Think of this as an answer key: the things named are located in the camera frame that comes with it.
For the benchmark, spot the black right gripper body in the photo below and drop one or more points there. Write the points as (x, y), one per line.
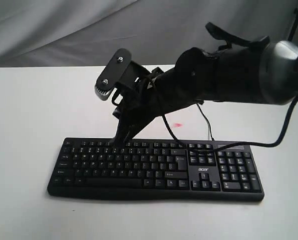
(130, 95)

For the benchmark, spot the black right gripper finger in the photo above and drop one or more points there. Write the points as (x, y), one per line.
(134, 130)
(121, 134)

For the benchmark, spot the black acer keyboard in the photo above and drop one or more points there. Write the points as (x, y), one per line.
(151, 169)

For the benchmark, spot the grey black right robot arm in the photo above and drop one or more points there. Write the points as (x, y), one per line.
(257, 75)

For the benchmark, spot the white backdrop cloth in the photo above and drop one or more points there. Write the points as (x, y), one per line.
(86, 33)

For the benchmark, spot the black tripod stand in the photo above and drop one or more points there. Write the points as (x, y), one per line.
(294, 22)

